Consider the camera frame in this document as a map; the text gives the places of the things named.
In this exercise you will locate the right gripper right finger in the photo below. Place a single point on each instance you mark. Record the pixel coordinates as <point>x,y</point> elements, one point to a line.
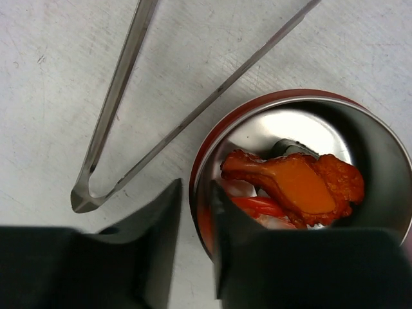
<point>255,267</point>

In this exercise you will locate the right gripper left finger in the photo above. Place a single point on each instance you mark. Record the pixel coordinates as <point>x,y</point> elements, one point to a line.
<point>126,265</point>

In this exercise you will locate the toy shrimp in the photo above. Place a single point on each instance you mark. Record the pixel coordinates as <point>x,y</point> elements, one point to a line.
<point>262,209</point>

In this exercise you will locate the orange chicken drumstick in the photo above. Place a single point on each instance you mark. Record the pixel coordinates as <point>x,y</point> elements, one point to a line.
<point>309,190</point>

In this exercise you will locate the metal bowl with red band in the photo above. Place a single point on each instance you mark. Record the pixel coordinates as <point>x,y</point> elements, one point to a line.
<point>327,123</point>

